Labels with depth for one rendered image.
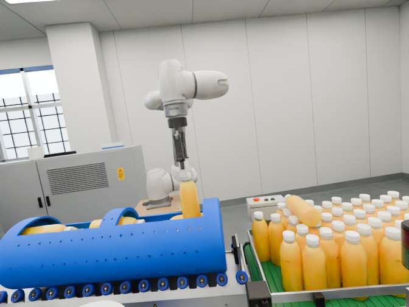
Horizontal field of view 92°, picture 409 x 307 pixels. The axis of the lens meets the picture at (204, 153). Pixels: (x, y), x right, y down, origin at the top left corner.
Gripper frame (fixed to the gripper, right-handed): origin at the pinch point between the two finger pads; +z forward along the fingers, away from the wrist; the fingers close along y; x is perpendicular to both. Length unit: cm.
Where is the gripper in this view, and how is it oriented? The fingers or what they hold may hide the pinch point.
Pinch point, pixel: (184, 168)
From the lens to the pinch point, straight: 79.0
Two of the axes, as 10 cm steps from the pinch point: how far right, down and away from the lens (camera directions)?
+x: 9.9, -1.2, -0.6
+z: 1.3, 9.9, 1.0
